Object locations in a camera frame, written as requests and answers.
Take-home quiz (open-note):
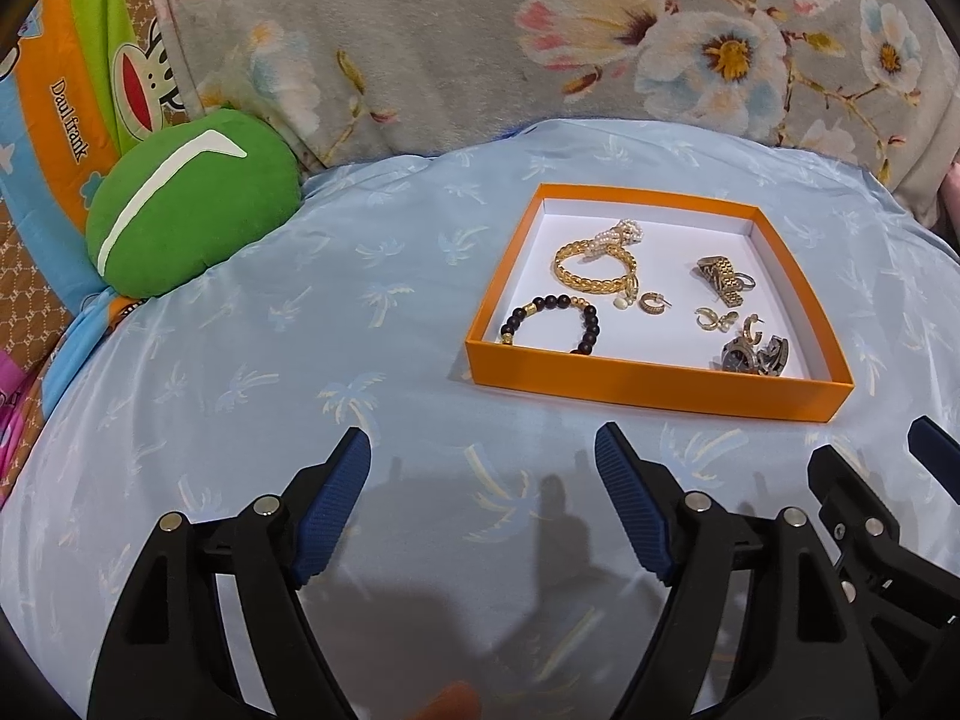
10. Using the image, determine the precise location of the pearl bracelet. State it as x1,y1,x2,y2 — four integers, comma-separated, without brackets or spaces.
577,219,646,260

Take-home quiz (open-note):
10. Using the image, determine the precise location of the cartoon printed blanket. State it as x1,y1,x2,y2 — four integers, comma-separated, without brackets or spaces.
0,0,196,511

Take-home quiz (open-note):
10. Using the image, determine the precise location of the green plush pillow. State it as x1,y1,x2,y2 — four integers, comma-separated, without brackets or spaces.
85,109,303,301

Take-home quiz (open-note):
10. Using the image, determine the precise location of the gold braided bangle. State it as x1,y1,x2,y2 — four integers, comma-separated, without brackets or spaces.
553,237,640,298

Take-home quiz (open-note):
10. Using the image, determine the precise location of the grey floral blanket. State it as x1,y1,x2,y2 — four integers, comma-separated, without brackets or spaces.
146,0,960,226

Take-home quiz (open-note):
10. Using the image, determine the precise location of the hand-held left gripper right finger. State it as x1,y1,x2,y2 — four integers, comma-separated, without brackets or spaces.
594,421,882,720

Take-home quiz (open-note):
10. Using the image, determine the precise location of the orange cardboard box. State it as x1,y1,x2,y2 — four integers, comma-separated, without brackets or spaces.
463,182,856,423

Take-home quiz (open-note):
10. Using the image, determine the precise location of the dark metal wristwatch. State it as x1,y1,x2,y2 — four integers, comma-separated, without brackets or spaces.
718,331,792,378

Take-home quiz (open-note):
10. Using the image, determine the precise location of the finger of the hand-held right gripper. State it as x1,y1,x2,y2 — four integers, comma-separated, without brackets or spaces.
806,444,960,698
907,416,960,503

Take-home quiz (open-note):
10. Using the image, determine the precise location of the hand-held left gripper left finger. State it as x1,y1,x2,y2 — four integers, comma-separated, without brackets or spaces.
86,426,372,720

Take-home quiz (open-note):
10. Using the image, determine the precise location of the black bead bracelet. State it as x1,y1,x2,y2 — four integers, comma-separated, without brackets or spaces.
499,295,603,356

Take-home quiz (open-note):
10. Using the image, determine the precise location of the gold link wristwatch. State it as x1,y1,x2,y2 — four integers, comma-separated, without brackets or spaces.
696,255,743,308

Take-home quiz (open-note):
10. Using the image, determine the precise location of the light blue palm-print sheet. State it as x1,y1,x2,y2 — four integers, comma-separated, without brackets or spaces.
0,118,960,720

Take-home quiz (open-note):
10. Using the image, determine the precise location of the person's left hand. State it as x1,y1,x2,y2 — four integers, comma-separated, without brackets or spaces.
420,681,482,720

